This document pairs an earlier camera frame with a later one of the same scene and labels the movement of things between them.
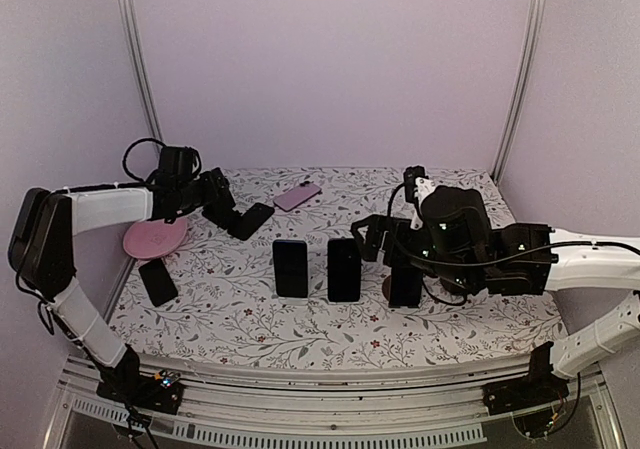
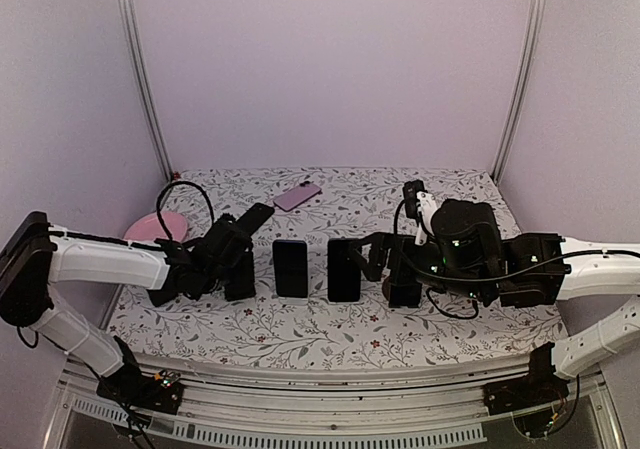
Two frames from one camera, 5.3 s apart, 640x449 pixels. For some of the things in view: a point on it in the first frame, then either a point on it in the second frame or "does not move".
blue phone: (291, 268) does not move
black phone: (405, 288) does not move
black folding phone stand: (222, 214) to (240, 282)
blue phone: (344, 270) does not move
